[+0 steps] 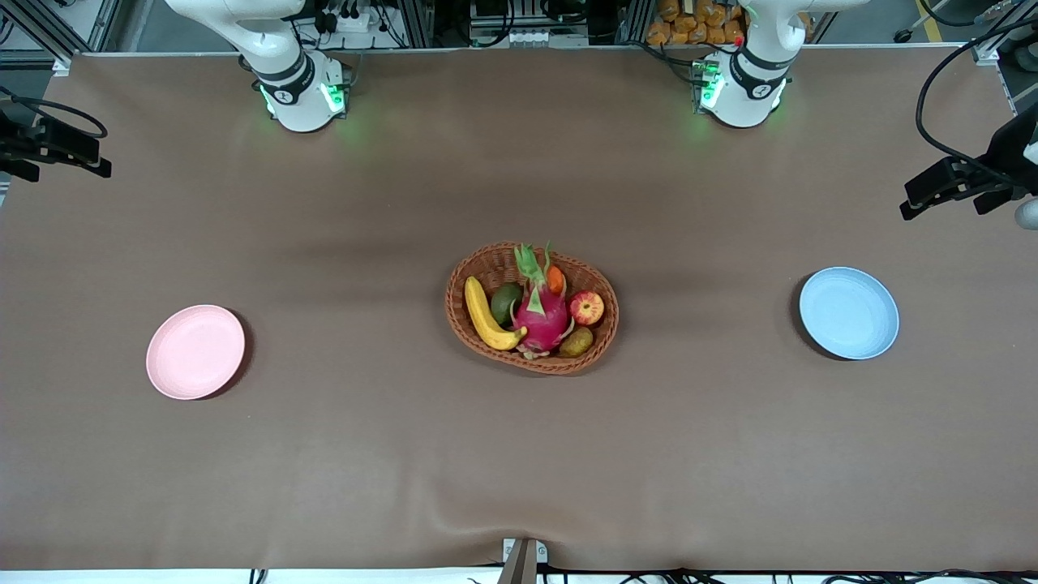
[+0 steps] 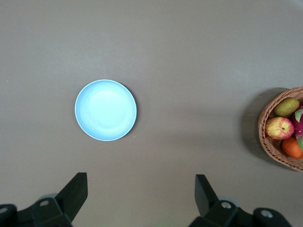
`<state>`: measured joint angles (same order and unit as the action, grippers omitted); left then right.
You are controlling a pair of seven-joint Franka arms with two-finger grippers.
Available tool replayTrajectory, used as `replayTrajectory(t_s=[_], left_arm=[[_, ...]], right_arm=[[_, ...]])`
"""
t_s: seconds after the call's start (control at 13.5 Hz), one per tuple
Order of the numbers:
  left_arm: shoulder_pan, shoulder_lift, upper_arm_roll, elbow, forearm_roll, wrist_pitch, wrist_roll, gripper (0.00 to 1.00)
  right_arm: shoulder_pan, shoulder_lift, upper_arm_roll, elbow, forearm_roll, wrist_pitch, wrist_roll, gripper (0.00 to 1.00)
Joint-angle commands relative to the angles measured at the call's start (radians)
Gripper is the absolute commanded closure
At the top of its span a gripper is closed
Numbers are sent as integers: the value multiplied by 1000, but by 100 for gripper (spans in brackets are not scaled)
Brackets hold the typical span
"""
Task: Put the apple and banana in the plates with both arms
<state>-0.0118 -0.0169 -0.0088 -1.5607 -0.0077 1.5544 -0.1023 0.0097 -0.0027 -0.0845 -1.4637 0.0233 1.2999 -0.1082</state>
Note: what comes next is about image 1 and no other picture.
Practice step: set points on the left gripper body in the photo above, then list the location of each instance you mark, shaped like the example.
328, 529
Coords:
1004, 156

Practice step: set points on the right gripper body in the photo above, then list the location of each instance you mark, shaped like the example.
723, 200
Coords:
24, 142

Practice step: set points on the red yellow apple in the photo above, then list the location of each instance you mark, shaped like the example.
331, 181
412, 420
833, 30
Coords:
586, 308

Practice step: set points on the yellow banana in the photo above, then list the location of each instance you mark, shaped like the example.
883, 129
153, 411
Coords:
480, 312

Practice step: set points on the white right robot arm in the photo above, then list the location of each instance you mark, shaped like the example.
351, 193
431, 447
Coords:
300, 105

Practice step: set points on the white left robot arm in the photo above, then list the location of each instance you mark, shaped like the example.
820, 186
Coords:
750, 97

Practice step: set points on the blue round plate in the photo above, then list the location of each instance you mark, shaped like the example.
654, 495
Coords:
849, 313

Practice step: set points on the pink round plate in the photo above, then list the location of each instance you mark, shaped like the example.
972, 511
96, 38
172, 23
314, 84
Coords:
195, 353

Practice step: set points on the white power strip with plugs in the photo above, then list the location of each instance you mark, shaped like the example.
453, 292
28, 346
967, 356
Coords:
349, 20

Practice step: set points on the bag of orange snacks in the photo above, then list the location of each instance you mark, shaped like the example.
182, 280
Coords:
689, 24

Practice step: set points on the small orange carrot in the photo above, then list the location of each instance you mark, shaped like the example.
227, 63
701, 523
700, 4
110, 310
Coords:
556, 280

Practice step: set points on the brown kiwi fruit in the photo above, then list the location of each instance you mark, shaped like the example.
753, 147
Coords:
576, 342

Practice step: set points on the brown wicker basket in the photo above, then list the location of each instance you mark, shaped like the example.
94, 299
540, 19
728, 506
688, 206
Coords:
486, 259

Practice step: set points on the white multi-socket strip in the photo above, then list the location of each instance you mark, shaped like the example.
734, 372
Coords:
547, 37

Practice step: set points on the pink dragon fruit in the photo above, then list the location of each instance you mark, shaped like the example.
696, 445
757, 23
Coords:
542, 318

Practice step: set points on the green avocado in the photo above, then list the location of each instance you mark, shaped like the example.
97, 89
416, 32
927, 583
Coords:
504, 302

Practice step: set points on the aluminium frame profile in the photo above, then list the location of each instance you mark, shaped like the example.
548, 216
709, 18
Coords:
40, 32

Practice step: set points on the metal table edge bracket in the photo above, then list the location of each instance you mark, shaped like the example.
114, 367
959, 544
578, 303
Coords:
521, 560

